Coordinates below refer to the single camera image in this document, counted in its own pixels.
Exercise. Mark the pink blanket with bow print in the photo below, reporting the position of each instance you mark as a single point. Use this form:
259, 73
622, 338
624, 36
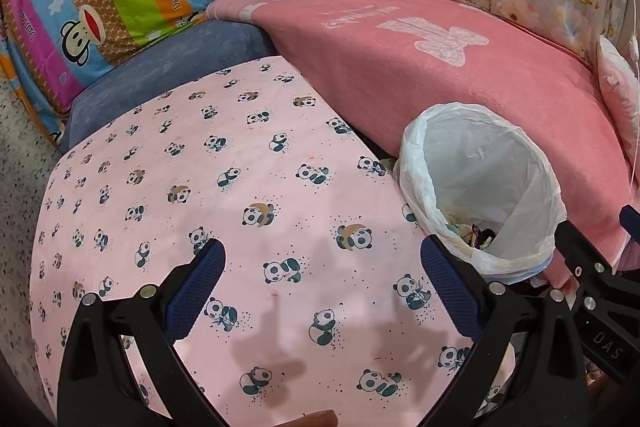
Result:
400, 67

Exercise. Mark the small pink pillow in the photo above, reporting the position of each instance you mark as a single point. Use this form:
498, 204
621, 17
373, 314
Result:
620, 82

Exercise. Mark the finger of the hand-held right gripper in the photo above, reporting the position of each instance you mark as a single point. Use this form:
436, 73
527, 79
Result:
631, 219
607, 342

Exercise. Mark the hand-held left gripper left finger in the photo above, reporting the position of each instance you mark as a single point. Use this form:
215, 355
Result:
197, 292

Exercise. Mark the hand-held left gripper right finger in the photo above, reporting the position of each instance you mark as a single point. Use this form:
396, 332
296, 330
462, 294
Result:
452, 292

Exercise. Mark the bin with white bag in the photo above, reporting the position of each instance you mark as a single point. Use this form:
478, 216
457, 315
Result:
480, 167

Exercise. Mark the pink panda print cloth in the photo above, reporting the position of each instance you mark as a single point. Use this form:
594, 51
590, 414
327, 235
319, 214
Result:
225, 182

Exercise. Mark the blue velvet cushion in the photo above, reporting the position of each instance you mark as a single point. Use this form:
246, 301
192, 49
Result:
175, 52

